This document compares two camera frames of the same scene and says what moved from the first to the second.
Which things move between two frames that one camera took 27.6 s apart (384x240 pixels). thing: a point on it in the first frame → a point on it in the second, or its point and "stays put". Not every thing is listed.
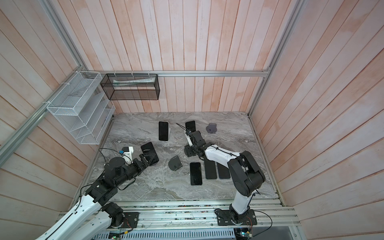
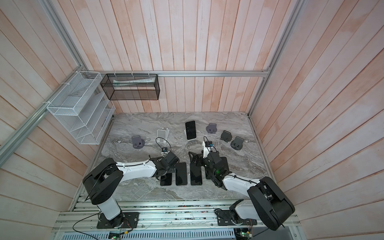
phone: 195,171 stays put
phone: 163,131 → 166,179
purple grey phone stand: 211,128 stays put
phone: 190,125 stays put
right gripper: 189,151 → 196,156
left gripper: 144,161 → 172,168
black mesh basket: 131,86 stays put
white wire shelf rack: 83,107 stays put
